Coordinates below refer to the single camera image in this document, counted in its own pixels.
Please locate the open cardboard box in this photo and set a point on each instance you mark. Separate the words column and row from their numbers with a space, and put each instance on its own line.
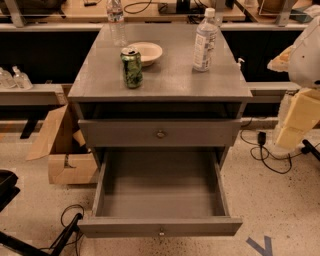
column 69, row 161

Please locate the black stand leg right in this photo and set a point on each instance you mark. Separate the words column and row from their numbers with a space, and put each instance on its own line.
column 309, row 148

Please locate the clear sanitizer bottle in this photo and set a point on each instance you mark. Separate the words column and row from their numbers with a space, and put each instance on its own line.
column 6, row 79
column 22, row 80

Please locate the small white pump bottle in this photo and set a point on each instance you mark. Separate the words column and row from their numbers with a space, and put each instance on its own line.
column 240, row 63

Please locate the cream shallow bowl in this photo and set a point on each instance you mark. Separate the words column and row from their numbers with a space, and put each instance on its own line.
column 149, row 52

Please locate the clear bottle with white cap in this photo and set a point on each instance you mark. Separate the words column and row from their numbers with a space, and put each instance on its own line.
column 206, row 33

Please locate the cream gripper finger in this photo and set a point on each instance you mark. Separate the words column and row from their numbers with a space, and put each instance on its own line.
column 281, row 62
column 298, row 114

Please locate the closed grey upper drawer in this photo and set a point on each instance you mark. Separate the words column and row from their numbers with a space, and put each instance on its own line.
column 159, row 133

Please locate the clear sanitizer bottle right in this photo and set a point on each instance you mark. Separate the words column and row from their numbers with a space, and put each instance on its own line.
column 22, row 80

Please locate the grey drawer cabinet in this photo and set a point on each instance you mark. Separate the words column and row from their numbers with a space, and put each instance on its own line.
column 171, row 89

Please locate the open grey lower drawer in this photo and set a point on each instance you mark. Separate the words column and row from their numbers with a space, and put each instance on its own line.
column 160, row 193

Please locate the green soda can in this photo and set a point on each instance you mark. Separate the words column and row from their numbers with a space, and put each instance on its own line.
column 132, row 67

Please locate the clear sanitizer bottle left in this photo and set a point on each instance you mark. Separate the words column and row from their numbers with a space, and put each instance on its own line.
column 6, row 79

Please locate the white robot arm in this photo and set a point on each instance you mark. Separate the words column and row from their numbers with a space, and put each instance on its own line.
column 304, row 69

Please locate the clear water bottle at back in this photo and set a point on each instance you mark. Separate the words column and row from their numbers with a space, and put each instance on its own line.
column 116, row 22

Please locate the black chair edge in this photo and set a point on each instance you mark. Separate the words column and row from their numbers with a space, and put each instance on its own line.
column 8, row 188

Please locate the black stand base left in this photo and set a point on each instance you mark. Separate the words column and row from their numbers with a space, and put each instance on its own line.
column 44, row 239

